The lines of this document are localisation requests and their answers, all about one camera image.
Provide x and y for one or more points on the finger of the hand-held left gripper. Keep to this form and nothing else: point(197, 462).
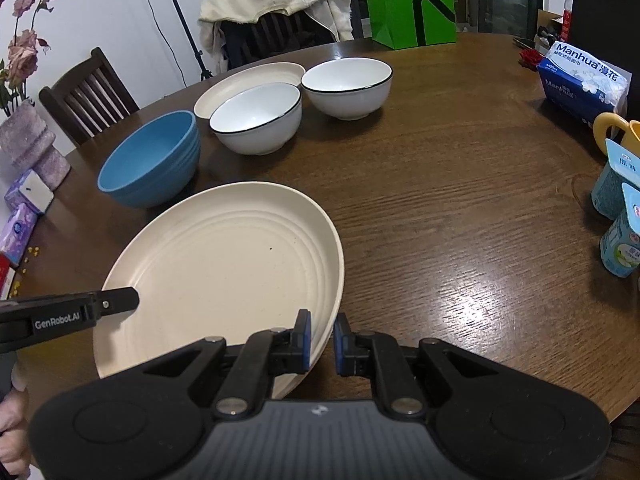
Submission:
point(117, 301)

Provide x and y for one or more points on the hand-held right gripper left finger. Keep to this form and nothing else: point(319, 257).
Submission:
point(303, 342)

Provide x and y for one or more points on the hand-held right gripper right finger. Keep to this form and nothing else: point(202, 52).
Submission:
point(341, 347)

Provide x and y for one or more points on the beige plate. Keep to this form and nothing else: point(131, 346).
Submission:
point(225, 270)
point(240, 85)

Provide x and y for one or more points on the blue bowl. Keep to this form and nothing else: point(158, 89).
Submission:
point(150, 160)

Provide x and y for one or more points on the white bowl with black rim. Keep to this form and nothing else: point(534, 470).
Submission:
point(257, 117)
point(346, 87)

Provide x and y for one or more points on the person's left hand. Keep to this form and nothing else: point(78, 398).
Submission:
point(12, 430)

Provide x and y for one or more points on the red box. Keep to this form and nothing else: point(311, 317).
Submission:
point(5, 275)

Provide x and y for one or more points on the scattered yellow corn kernels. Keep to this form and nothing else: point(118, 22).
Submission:
point(30, 252)

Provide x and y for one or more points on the purple tissue pack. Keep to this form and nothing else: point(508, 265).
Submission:
point(17, 232)

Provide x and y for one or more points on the purple tissue box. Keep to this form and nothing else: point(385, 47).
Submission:
point(27, 192)

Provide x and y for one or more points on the pink textured vase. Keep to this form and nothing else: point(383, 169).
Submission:
point(32, 145)

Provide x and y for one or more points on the dark wooden slatted chair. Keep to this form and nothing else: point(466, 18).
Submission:
point(90, 95)

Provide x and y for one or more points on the black light stand tripod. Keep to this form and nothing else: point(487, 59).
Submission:
point(180, 15)

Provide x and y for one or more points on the teal yogurt cup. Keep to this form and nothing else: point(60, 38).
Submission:
point(622, 240)
point(612, 187)

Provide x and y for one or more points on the yellow mug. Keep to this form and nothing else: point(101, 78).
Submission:
point(607, 132)

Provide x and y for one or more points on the red flower ornament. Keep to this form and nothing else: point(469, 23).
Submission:
point(531, 59)

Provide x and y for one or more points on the green paper bag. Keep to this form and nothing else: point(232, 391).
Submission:
point(405, 0)

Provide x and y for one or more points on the dark flat case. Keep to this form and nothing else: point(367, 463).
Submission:
point(522, 42)

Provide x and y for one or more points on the blue tissue pack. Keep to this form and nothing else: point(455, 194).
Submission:
point(580, 82)

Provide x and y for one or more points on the cardboard box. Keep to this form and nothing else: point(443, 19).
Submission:
point(550, 22)

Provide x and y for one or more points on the red-label plastic bottle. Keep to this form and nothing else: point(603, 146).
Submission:
point(567, 20)

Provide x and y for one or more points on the black paper bag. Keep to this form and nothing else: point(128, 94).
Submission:
point(605, 10)

